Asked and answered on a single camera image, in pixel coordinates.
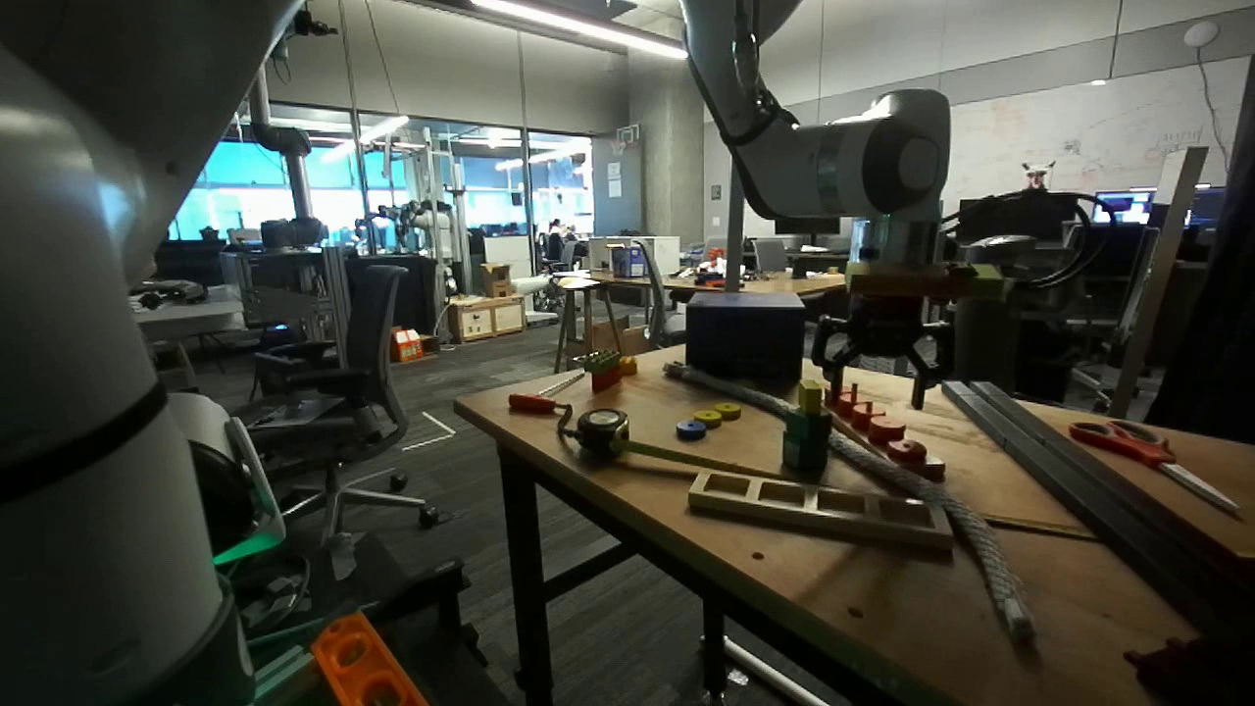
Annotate wooden tray with square holes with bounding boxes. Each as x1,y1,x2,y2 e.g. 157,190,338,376
687,470,956,551

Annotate thin wooden stick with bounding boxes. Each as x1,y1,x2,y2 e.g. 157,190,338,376
979,512,1101,542

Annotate orange plastic tray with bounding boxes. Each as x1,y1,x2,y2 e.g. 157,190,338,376
311,611,429,706

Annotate leaning wooden plank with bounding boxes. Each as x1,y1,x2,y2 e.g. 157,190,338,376
1111,146,1210,420

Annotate grey braided rope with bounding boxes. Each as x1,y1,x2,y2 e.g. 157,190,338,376
663,362,1037,645

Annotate black tape measure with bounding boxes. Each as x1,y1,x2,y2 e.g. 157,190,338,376
557,404,787,483

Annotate wooden stool table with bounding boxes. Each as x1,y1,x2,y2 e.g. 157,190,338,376
553,277,626,375

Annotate orange handled scissors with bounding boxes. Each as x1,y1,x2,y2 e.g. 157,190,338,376
1068,419,1245,520

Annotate dark blue box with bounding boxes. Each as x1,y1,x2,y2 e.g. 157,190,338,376
685,291,808,386

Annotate black metal bars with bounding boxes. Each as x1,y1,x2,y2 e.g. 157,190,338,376
940,379,1255,633

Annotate teal and yellow block stack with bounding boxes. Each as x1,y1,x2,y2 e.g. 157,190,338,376
780,379,834,475

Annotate row of monitors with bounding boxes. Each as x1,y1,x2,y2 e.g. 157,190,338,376
1091,184,1229,232

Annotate black monitor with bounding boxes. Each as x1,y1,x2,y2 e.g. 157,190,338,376
955,190,1081,248

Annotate long wooden desk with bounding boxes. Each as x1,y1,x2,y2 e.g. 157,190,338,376
586,268,848,297

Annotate orange handled screwdriver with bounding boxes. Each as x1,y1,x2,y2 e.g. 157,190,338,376
507,372,587,416

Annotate grey office chair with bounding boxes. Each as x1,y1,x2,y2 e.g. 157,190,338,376
631,239,689,351

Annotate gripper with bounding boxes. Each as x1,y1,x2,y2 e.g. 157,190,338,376
811,294,958,412

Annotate white table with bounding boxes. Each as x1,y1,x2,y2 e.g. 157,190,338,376
131,282,247,342

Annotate whiteboard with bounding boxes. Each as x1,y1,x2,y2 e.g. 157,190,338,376
945,57,1253,213

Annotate black office chair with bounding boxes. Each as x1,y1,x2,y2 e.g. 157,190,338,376
238,264,444,552

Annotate green and red toy brick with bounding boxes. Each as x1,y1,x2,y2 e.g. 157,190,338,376
584,349,624,394

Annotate white pipe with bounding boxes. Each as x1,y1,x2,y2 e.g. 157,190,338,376
719,635,836,706

